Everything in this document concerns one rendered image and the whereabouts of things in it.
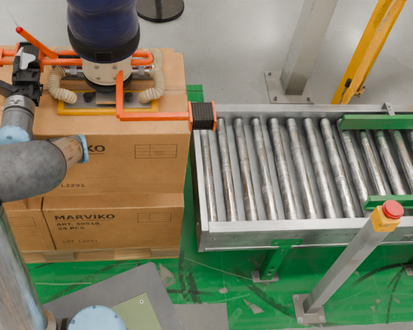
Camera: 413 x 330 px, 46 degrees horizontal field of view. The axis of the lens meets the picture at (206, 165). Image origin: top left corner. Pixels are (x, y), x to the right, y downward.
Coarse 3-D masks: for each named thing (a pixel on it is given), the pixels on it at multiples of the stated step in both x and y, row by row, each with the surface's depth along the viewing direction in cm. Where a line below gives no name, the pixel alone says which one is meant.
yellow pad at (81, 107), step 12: (84, 96) 164; (132, 96) 167; (60, 108) 163; (72, 108) 164; (84, 108) 164; (96, 108) 165; (108, 108) 166; (132, 108) 167; (144, 108) 167; (156, 108) 168
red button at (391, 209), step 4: (388, 200) 162; (392, 200) 161; (384, 204) 161; (388, 204) 160; (392, 204) 160; (396, 204) 161; (400, 204) 161; (384, 208) 160; (388, 208) 159; (392, 208) 160; (396, 208) 160; (400, 208) 160; (384, 212) 159; (388, 212) 159; (392, 212) 159; (396, 212) 159; (400, 212) 159; (388, 216) 159; (392, 216) 158; (396, 216) 158; (400, 216) 159
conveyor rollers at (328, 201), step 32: (224, 128) 235; (256, 128) 237; (288, 128) 241; (224, 160) 224; (320, 160) 230; (352, 160) 232; (384, 160) 236; (224, 192) 216; (288, 192) 218; (320, 192) 223; (384, 192) 223
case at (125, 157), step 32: (160, 96) 174; (64, 128) 161; (96, 128) 162; (128, 128) 164; (160, 128) 165; (96, 160) 174; (128, 160) 176; (160, 160) 177; (64, 192) 190; (96, 192) 192; (128, 192) 194; (160, 192) 196
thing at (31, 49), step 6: (24, 42) 160; (18, 48) 159; (24, 48) 160; (30, 48) 160; (36, 48) 160; (36, 54) 159; (42, 54) 159; (36, 60) 157; (30, 66) 158; (36, 66) 158; (42, 66) 159; (42, 72) 161
